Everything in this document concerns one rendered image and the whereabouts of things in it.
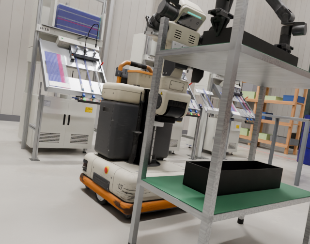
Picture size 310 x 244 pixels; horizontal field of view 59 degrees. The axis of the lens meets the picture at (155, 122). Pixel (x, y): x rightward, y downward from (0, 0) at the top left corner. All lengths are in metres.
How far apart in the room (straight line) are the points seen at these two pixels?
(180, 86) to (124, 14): 5.12
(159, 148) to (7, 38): 4.36
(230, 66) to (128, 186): 0.95
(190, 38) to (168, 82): 0.33
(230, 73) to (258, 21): 9.43
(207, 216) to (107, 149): 1.04
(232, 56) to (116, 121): 1.07
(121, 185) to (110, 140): 0.35
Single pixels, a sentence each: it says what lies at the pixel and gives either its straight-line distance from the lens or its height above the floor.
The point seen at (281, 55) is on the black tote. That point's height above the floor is 1.03.
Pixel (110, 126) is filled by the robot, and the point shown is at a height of 0.51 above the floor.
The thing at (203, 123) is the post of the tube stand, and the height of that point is 0.53.
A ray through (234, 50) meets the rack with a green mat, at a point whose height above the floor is 0.92.
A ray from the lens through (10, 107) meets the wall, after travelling 5.89.
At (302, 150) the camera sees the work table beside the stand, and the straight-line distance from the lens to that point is 3.68.
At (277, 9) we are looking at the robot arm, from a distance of 1.78.
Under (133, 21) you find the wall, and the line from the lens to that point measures 6.92.
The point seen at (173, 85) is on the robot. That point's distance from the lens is 1.78.
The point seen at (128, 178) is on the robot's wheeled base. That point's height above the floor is 0.26.
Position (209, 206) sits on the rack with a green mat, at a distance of 1.02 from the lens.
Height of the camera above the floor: 0.70
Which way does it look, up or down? 3 degrees down
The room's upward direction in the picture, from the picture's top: 8 degrees clockwise
